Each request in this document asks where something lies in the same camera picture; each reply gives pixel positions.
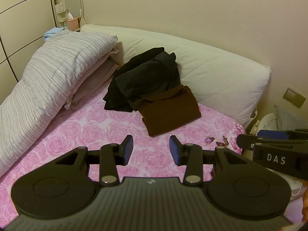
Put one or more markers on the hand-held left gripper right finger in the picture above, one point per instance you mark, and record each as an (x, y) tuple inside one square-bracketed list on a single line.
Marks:
[(174, 151)]

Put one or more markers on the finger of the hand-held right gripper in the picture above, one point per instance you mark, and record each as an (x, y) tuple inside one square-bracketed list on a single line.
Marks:
[(269, 134), (245, 140)]

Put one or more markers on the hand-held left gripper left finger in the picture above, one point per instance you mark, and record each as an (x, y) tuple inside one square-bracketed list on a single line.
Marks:
[(128, 149)]

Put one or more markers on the white round appliance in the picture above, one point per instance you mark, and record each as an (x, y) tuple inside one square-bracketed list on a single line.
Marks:
[(267, 121)]

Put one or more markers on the grey cloth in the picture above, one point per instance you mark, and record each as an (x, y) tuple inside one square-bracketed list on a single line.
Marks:
[(288, 118)]

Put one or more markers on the brown sweater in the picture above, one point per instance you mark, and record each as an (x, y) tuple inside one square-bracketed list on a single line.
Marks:
[(168, 110)]

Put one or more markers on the black garment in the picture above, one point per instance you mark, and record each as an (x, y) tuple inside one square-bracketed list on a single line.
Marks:
[(113, 98)]

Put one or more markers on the pink floral blanket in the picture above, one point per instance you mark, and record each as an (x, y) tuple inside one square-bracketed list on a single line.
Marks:
[(72, 130)]

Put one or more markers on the white quilted headboard cushion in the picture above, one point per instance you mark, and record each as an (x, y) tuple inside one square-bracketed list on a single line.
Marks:
[(216, 77)]

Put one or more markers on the beige folded blanket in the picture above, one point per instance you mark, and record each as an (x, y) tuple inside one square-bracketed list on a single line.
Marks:
[(96, 77)]

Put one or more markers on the striped white duvet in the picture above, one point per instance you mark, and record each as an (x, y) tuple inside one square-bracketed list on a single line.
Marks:
[(48, 77)]

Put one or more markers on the pink tissue box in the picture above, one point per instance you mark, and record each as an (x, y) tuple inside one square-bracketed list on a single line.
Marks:
[(72, 24)]

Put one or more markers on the light blue cloth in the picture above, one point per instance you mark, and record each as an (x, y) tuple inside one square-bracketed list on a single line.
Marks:
[(51, 32)]

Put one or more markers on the white vanity shelf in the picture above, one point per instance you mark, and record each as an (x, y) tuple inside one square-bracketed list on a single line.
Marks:
[(60, 12)]

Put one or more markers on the beige wardrobe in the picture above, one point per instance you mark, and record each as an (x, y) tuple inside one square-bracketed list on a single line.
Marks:
[(24, 16)]

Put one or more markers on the brass wall socket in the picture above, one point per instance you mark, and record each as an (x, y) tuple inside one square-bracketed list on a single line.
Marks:
[(294, 97)]

